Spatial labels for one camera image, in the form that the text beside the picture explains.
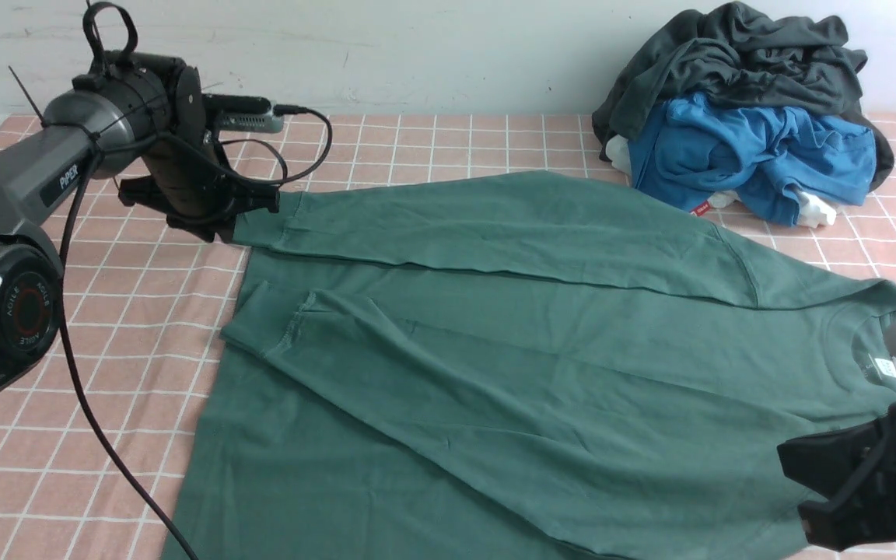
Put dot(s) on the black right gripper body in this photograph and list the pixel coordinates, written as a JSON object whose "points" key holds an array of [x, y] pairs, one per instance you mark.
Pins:
{"points": [[853, 471]]}

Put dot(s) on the green long-sleeved shirt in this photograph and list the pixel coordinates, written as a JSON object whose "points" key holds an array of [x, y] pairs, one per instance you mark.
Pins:
{"points": [[525, 366]]}

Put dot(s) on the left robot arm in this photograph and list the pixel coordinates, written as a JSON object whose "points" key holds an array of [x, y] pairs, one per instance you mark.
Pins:
{"points": [[127, 107]]}

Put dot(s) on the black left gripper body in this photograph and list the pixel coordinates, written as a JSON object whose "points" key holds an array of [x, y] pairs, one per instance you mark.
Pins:
{"points": [[190, 178]]}

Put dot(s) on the pink checkered tablecloth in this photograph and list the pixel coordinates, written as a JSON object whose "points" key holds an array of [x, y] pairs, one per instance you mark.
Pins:
{"points": [[146, 304]]}

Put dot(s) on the blue shirt in pile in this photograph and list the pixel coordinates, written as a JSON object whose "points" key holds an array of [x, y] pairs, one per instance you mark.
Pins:
{"points": [[691, 148]]}

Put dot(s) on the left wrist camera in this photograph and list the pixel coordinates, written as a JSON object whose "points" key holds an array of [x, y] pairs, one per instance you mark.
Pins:
{"points": [[241, 114]]}

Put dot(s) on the dark grey garment in pile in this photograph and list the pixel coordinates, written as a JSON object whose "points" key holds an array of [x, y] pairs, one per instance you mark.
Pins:
{"points": [[738, 57]]}

